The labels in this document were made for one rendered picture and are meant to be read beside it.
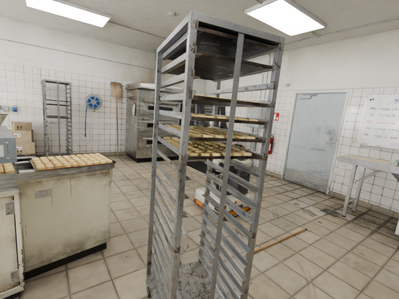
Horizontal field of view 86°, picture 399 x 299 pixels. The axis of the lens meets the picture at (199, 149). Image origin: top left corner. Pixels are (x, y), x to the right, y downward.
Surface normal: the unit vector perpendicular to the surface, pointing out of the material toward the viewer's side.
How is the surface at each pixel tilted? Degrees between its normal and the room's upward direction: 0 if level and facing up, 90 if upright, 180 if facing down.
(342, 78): 90
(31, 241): 90
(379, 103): 90
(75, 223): 90
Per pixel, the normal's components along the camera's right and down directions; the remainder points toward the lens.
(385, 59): -0.81, 0.04
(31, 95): 0.58, 0.19
